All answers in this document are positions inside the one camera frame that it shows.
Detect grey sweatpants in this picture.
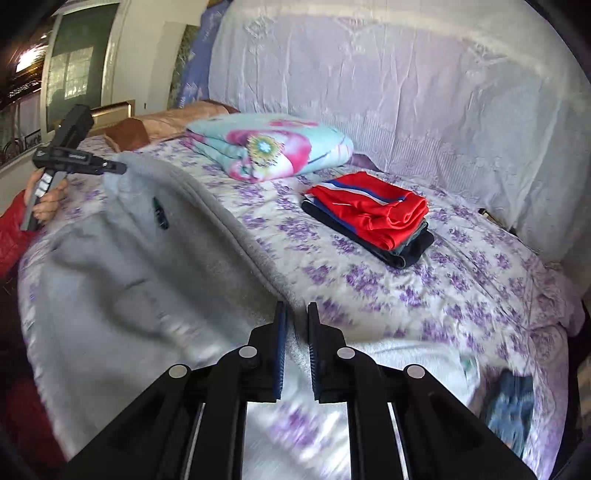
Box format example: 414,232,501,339
30,150,482,480

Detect person's left hand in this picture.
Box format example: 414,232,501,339
23,169,68,224

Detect brown quilted pillow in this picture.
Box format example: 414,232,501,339
103,100,238,152

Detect blue denim jeans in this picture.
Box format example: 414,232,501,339
481,370,535,457

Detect red jacket sleeve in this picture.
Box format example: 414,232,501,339
0,191,37,279

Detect purple floral bedspread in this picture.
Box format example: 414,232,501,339
18,140,584,479

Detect folded floral teal blanket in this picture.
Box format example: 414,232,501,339
182,113,353,183

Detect folded red shorts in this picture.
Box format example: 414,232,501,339
304,171,429,238

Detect folded dark clothes stack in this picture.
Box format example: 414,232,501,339
301,197,435,270

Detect white lace covered bedding pile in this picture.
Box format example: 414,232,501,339
209,1,590,262

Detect glass door frame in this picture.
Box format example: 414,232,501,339
40,0,130,142

